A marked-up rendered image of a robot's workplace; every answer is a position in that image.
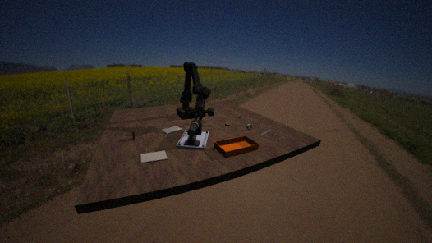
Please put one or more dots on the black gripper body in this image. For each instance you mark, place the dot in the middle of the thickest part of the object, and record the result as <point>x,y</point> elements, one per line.
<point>199,107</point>

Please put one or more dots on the orange rectangular tray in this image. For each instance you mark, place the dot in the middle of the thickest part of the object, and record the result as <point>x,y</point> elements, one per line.
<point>235,146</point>

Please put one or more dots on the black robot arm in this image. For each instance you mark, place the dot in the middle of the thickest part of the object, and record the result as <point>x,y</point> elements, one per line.
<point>203,93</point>

